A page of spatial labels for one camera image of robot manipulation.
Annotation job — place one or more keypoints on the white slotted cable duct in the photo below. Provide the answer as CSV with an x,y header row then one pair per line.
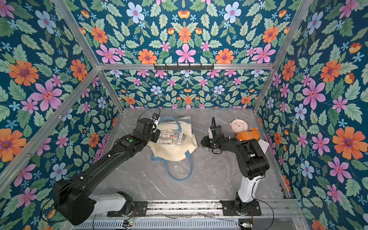
x,y
160,224

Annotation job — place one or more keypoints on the pink round alarm clock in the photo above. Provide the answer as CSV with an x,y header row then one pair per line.
x,y
238,126

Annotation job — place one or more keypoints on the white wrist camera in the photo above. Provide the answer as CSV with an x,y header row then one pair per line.
x,y
210,133
155,117

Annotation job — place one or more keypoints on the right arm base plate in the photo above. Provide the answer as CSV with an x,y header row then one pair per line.
x,y
238,208

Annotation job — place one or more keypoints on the cream canvas tote bag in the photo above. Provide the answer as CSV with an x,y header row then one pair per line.
x,y
171,153

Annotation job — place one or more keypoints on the clear compass set case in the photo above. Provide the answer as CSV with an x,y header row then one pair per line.
x,y
171,138

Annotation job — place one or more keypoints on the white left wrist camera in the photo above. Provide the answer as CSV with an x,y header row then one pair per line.
x,y
155,117

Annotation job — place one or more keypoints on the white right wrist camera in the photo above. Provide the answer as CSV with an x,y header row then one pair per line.
x,y
210,133

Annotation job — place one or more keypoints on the white rectangular box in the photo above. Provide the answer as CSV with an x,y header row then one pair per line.
x,y
264,145

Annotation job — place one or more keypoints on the orange plush toy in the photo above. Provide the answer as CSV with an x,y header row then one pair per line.
x,y
253,133

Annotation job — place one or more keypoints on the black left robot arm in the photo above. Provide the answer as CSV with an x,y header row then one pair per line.
x,y
74,199

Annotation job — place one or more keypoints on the black hook rail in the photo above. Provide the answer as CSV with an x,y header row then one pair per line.
x,y
182,67

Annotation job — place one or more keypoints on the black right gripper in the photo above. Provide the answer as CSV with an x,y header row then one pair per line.
x,y
211,140

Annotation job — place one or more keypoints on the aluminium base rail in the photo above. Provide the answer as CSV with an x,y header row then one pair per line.
x,y
270,208

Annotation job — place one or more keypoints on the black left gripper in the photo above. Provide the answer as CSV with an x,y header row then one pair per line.
x,y
157,134

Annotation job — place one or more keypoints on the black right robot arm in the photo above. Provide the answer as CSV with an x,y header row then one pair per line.
x,y
252,163

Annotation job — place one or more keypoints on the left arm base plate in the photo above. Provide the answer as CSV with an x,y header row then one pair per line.
x,y
131,209

